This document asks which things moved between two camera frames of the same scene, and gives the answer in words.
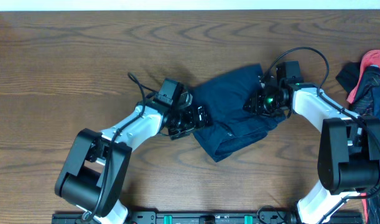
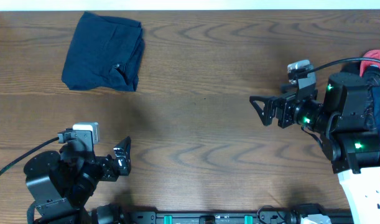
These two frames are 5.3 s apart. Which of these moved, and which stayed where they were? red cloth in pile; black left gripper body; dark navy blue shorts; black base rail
Moved: dark navy blue shorts; black left gripper body
Stayed: black base rail; red cloth in pile
